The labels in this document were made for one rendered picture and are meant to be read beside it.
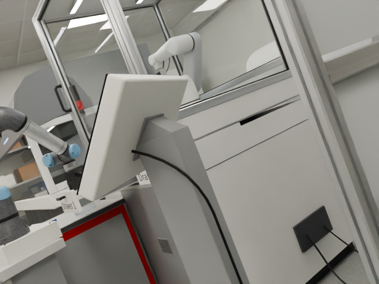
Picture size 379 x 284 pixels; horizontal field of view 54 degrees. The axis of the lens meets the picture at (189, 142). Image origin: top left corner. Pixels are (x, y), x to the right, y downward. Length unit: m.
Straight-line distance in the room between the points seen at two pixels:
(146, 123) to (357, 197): 0.61
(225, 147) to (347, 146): 1.14
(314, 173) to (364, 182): 1.49
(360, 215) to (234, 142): 1.18
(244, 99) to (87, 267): 1.20
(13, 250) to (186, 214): 0.86
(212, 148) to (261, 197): 0.36
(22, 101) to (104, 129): 1.97
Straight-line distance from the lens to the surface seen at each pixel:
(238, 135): 1.81
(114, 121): 0.88
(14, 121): 1.94
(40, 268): 1.76
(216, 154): 1.71
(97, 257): 2.16
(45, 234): 1.76
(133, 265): 2.24
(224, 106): 1.80
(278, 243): 1.94
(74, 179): 2.29
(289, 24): 0.64
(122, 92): 0.87
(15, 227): 1.75
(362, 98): 0.73
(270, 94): 2.02
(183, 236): 1.09
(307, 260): 2.09
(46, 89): 2.89
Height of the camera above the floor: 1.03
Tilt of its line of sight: 3 degrees down
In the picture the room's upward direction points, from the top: 21 degrees counter-clockwise
